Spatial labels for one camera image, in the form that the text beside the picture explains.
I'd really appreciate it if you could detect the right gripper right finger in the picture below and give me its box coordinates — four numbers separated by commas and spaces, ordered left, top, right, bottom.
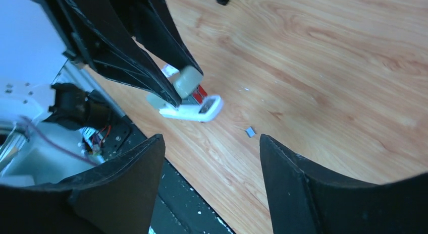
259, 134, 427, 233

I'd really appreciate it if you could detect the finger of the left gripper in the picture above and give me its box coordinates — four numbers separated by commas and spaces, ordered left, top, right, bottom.
133, 0, 203, 74
50, 0, 182, 106

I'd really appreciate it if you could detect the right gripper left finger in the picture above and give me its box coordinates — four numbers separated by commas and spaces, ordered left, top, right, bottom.
1, 134, 166, 233

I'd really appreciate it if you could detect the grey white stapler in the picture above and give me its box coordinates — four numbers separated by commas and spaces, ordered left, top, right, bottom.
146, 66, 224, 123

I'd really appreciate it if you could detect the small staple strip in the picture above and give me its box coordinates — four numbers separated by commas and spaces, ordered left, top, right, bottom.
245, 127, 256, 138

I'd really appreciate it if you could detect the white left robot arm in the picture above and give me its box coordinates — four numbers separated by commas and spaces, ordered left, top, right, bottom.
1, 0, 207, 142

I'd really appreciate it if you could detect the white red staple box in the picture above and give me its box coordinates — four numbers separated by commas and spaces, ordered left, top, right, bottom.
161, 64, 179, 78

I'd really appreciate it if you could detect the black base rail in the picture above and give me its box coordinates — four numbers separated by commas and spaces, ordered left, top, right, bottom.
101, 116, 234, 234

